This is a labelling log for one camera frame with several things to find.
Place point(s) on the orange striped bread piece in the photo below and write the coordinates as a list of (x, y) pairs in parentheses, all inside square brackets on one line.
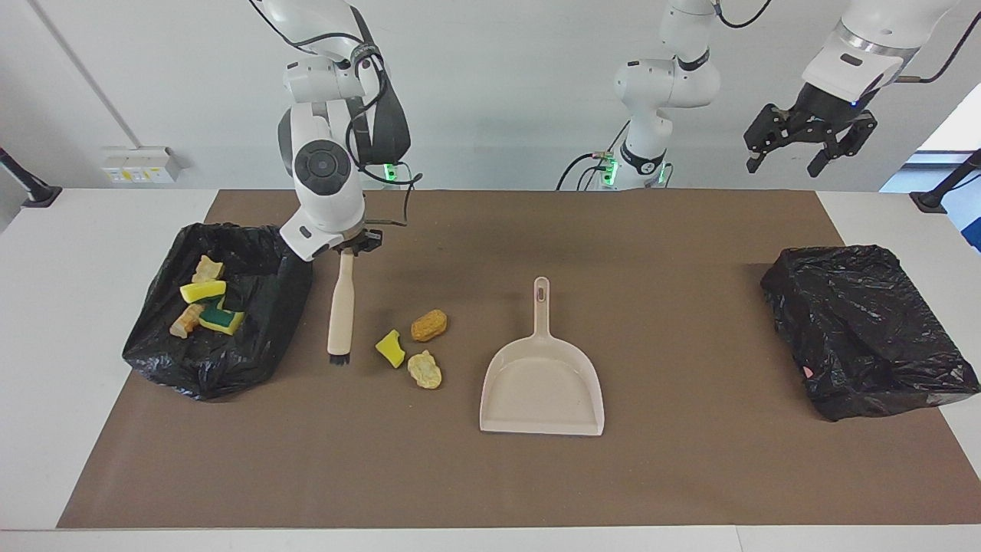
[(186, 320)]

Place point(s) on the brown bread roll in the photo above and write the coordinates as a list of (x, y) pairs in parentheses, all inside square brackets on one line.
[(429, 326)]

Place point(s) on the open black bag-lined bin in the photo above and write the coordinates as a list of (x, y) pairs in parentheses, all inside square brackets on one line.
[(260, 330)]

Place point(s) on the large yellow sponge piece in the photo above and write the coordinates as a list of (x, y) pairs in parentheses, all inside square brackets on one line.
[(203, 292)]

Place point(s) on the brown table mat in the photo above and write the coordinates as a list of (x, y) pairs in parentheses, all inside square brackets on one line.
[(460, 483)]

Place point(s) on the beige hand brush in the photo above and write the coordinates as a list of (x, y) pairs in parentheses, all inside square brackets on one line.
[(342, 307)]

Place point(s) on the beige plastic dustpan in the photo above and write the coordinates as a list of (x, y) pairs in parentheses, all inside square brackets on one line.
[(540, 391)]

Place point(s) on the pale torn bread piece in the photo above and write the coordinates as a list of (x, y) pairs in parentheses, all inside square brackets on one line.
[(425, 371), (208, 269)]

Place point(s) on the white wall outlet box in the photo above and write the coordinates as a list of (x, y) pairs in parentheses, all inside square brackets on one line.
[(138, 165)]

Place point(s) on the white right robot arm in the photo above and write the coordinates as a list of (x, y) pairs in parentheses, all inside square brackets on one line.
[(329, 199)]

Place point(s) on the small yellow sponge piece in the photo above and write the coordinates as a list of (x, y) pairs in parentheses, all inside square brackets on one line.
[(391, 349)]

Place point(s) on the black table clamp mount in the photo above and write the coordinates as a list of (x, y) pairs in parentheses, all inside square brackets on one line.
[(38, 195), (931, 201)]

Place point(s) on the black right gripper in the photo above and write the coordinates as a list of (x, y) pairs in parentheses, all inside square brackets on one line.
[(364, 238)]

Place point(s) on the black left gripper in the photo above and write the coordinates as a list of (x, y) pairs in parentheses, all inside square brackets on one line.
[(828, 107)]

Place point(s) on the right black trash bag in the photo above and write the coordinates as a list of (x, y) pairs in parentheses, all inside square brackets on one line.
[(858, 330)]

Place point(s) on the green and yellow sponge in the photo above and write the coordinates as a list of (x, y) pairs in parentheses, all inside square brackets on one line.
[(222, 320)]

